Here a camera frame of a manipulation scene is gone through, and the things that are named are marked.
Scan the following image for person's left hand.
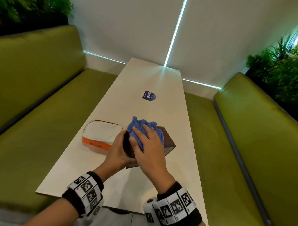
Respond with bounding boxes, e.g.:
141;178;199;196
93;129;138;183

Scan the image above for person's right hand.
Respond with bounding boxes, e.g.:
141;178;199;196
129;124;176;195

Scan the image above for brown woven tissue box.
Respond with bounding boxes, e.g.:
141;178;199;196
123;126;176;169

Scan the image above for orange plastic tissue pack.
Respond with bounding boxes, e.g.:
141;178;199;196
82;120;123;151

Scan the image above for blue cleaning cloth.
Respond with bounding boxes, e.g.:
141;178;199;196
127;116;165;152

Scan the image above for black marker wristband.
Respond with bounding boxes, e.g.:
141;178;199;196
143;181;202;226
62;171;104;218

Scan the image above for round purple sticker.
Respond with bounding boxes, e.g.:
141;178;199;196
140;91;156;101

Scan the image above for green upholstered bench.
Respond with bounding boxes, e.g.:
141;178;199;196
0;25;118;208
184;72;298;226

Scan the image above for level white light strip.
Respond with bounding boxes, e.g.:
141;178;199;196
83;51;127;65
181;78;222;90

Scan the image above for upright white light strip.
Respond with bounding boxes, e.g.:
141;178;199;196
164;0;188;67

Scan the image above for green leafy plants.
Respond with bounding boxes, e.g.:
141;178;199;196
246;32;298;110
0;0;74;23

